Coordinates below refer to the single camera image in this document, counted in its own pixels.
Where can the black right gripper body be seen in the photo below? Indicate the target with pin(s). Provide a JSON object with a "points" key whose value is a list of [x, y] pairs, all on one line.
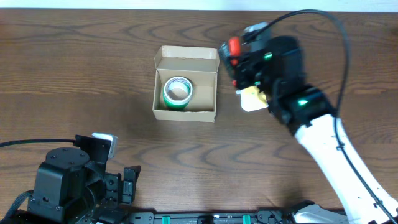
{"points": [[241, 69]]}

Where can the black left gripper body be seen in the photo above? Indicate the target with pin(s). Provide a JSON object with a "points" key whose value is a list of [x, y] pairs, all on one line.
{"points": [[126, 187]]}

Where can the white tape roll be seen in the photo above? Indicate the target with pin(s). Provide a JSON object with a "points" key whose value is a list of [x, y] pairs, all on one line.
{"points": [[179, 83]]}

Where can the green tape roll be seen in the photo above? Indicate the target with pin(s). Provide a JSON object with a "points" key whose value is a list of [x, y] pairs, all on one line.
{"points": [[176, 100]]}

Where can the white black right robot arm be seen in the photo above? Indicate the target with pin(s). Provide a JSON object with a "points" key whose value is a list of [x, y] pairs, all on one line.
{"points": [[314, 123]]}

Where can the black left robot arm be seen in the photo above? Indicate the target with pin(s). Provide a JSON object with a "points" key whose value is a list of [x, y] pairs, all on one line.
{"points": [[72, 186]]}

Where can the yellow white sticky note pad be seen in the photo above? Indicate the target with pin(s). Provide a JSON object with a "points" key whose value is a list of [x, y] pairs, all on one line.
{"points": [[252, 99]]}

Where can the brown cardboard box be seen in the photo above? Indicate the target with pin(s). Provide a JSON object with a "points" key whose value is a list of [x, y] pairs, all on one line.
{"points": [[200, 66]]}

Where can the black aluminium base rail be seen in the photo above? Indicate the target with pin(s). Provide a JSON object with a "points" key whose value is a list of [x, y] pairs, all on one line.
{"points": [[303, 212]]}

